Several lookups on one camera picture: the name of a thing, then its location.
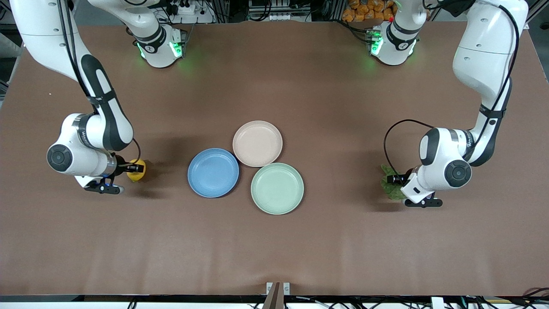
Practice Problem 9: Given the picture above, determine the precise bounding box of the green lettuce leaf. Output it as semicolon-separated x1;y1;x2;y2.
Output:
380;165;408;201

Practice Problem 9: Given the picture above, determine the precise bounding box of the yellow lemon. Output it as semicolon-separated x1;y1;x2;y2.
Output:
127;158;147;182

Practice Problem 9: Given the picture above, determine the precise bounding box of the beige plate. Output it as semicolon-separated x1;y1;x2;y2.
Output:
232;121;284;168

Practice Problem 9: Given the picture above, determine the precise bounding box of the mint green plate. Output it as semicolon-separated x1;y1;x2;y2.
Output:
250;163;305;215

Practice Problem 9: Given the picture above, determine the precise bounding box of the aluminium frame profile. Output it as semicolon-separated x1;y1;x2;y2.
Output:
525;0;549;31
0;0;22;56

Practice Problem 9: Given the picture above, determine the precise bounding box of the bag of oranges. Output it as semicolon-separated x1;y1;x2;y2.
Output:
342;0;396;23

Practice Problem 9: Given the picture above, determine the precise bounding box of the small metal bracket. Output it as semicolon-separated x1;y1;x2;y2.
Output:
266;282;291;297

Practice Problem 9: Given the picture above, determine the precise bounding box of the blue plate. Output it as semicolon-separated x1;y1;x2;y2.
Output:
187;148;240;198

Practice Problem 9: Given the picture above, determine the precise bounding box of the brown table cover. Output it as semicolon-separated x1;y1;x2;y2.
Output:
0;21;549;297

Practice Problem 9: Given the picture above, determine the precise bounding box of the white power strip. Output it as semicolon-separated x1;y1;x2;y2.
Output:
165;0;199;16

